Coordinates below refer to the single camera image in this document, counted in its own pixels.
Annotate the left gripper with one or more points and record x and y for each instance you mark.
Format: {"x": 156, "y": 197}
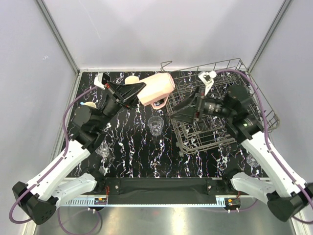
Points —
{"x": 117, "y": 92}

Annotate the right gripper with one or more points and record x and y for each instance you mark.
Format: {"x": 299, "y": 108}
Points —
{"x": 187, "y": 113}

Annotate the yellow mug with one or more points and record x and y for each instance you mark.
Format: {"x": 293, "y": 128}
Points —
{"x": 131, "y": 80}

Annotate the pink mug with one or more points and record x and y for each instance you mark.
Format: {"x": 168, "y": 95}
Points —
{"x": 157, "y": 90}

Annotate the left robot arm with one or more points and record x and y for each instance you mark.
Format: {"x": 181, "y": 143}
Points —
{"x": 39, "y": 198}

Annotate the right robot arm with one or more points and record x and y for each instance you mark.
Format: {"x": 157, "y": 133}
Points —
{"x": 287, "y": 193}

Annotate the clear glass tumbler centre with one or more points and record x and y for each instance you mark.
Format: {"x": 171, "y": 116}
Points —
{"x": 156, "y": 124}

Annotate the black marbled mat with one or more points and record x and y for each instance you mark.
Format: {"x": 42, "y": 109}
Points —
{"x": 136, "y": 153}

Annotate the blue mug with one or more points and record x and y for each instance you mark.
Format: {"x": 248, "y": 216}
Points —
{"x": 89, "y": 103}

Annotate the clear glass left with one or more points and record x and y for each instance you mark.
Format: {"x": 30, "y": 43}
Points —
{"x": 103, "y": 150}

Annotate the clear glass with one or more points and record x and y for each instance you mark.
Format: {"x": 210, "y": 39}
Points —
{"x": 251, "y": 161}
{"x": 103, "y": 150}

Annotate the clear glass right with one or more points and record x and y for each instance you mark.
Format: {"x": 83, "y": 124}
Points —
{"x": 251, "y": 161}

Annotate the grey wire dish rack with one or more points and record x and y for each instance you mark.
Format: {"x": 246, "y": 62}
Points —
{"x": 210, "y": 132}

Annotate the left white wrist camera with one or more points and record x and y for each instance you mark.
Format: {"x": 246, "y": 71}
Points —
{"x": 101, "y": 80}

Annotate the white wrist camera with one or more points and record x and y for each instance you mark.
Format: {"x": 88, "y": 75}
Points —
{"x": 101, "y": 80}
{"x": 207, "y": 78}

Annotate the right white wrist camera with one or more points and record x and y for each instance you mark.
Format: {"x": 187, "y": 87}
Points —
{"x": 207, "y": 78}

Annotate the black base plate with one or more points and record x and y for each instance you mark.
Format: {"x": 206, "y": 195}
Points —
{"x": 210, "y": 186}

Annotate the aluminium rail front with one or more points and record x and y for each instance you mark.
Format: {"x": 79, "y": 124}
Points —
{"x": 207, "y": 201}

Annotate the left aluminium corner post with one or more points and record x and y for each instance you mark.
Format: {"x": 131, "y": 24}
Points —
{"x": 57, "y": 35}

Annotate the aluminium corner post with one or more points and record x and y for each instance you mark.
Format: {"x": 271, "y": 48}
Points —
{"x": 57, "y": 35}
{"x": 270, "y": 33}

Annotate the right aluminium corner post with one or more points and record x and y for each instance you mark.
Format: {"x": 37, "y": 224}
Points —
{"x": 270, "y": 33}

